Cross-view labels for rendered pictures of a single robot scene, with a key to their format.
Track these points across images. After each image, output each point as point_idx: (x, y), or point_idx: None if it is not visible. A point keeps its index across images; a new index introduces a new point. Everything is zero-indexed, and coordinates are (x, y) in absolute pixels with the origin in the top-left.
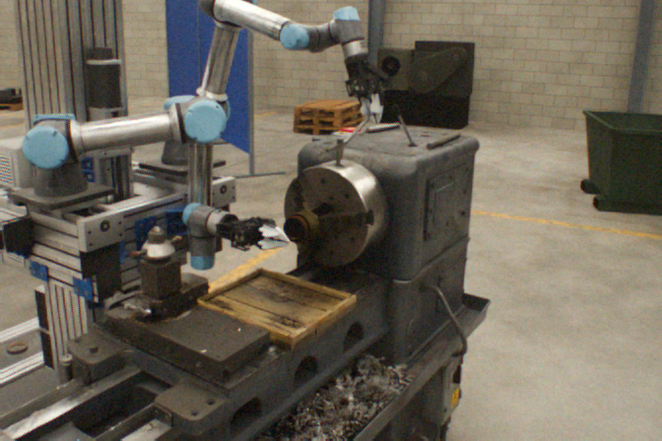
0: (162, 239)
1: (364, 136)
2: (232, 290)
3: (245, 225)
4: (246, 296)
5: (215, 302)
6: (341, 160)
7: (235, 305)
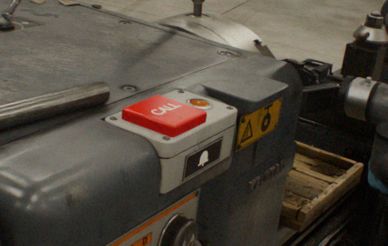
0: (365, 20)
1: (118, 81)
2: (323, 190)
3: (309, 59)
4: (297, 179)
5: (333, 174)
6: (191, 24)
7: (303, 167)
